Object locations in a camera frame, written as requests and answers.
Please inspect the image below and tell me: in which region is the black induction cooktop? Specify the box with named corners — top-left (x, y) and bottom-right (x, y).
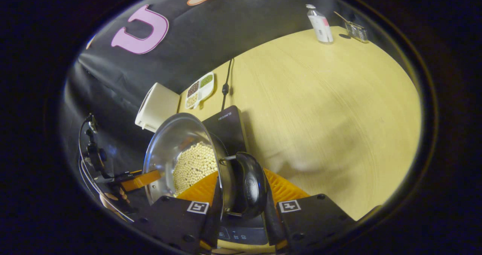
top-left (201, 105), bottom-right (270, 246)

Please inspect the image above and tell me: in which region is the grey looped cable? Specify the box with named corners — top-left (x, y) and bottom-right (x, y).
top-left (78, 116), bottom-right (135, 223)

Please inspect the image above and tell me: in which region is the pile of yellow beans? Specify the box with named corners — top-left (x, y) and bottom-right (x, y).
top-left (172, 142), bottom-right (219, 195)

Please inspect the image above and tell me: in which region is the clear glass cup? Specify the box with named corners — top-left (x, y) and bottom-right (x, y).
top-left (345, 21), bottom-right (369, 44)

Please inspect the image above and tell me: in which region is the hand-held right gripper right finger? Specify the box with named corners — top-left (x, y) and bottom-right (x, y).
top-left (262, 168), bottom-right (356, 252)

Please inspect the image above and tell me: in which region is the wooden stick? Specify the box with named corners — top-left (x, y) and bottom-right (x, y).
top-left (333, 11), bottom-right (352, 25)

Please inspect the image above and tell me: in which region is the steel pot with black handles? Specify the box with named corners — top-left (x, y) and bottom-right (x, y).
top-left (142, 113), bottom-right (268, 218)

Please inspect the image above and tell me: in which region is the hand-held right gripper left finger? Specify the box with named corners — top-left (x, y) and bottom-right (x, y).
top-left (130, 171), bottom-right (224, 253)

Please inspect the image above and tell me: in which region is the white toaster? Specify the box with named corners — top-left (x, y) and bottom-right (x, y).
top-left (135, 82), bottom-right (181, 133)

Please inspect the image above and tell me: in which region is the white divided bean tray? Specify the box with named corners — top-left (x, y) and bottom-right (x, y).
top-left (185, 72), bottom-right (215, 109)

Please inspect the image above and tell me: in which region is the black backdrop cloth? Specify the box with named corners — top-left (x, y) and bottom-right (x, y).
top-left (60, 0), bottom-right (339, 225)

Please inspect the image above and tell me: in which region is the black power cable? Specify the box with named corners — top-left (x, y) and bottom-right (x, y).
top-left (220, 58), bottom-right (235, 110)

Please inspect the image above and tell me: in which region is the small clear bottle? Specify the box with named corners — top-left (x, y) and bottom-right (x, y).
top-left (305, 4), bottom-right (334, 44)

